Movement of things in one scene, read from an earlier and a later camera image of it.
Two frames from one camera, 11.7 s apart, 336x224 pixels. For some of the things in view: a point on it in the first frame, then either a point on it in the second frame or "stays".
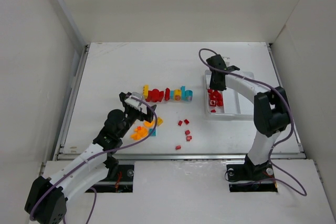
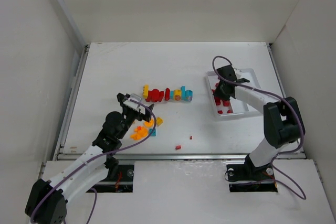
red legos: [216, 99] to [217, 100]
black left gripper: [137, 111] stays
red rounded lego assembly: [155, 95] stays
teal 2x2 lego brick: [154, 132] stays
